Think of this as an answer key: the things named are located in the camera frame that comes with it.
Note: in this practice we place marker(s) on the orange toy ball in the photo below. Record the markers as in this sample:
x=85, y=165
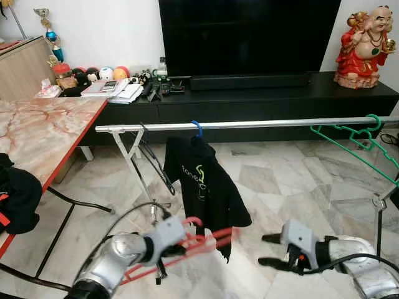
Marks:
x=121, y=72

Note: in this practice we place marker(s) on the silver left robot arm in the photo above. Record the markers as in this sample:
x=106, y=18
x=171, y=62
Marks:
x=112, y=255

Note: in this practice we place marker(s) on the small plastic bottle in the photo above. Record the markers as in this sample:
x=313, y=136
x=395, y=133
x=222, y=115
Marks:
x=163, y=65

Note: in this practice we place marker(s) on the red laughing Buddha statue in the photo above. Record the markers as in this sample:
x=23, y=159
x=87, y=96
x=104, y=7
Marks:
x=360, y=59

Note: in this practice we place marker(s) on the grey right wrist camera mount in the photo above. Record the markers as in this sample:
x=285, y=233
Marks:
x=299, y=235

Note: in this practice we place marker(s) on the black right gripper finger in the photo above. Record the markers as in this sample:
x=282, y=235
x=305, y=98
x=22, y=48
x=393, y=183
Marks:
x=273, y=238
x=274, y=262

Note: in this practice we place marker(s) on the black TV console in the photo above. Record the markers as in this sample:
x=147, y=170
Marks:
x=280, y=106

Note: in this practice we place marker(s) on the red plastic hanger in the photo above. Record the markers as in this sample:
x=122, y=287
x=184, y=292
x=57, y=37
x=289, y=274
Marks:
x=206, y=242

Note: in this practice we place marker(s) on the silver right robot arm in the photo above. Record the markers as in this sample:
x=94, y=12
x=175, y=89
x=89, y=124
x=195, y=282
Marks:
x=361, y=265

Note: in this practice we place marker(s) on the metal clothes rail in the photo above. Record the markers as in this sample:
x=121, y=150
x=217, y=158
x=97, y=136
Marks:
x=262, y=124

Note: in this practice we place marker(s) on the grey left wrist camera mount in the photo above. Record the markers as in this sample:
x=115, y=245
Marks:
x=167, y=233

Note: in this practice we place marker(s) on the stack of white magazines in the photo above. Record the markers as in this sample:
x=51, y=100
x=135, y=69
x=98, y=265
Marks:
x=112, y=90

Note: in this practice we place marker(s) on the gold and blue trophy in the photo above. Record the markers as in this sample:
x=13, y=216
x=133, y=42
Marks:
x=51, y=36

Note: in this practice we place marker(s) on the black television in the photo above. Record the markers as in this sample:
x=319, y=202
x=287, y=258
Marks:
x=249, y=37

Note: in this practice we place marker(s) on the metal rack end frame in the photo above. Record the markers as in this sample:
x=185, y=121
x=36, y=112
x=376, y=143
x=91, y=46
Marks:
x=378, y=212
x=134, y=156

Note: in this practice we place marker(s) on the wooden cabinet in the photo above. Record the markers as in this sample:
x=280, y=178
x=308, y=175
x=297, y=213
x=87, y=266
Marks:
x=25, y=71

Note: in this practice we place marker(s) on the black metal table legs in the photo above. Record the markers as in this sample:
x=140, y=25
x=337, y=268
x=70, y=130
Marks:
x=62, y=215

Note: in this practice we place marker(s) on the white toy ball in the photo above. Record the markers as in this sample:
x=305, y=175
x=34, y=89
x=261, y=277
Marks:
x=106, y=73

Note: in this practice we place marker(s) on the blue plastic hanger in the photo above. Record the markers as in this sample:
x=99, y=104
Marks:
x=198, y=129

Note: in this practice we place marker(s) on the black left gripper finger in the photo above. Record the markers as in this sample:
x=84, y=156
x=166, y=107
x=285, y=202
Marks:
x=161, y=271

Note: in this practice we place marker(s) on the pink tissue packet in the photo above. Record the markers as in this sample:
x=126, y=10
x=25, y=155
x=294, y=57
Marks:
x=48, y=90

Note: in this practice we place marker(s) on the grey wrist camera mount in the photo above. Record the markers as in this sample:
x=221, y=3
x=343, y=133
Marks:
x=299, y=235
x=167, y=233

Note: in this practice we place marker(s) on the black mouse plush toy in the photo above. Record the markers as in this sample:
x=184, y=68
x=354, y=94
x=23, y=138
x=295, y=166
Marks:
x=84, y=75

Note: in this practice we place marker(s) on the marble table with red edge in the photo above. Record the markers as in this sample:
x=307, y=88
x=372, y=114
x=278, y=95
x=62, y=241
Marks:
x=43, y=131

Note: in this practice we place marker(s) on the jar with red lid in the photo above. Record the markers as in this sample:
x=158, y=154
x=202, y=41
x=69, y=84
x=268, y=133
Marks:
x=62, y=73

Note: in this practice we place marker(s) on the green plastic hanger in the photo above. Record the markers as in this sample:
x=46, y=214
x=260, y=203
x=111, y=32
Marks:
x=358, y=146

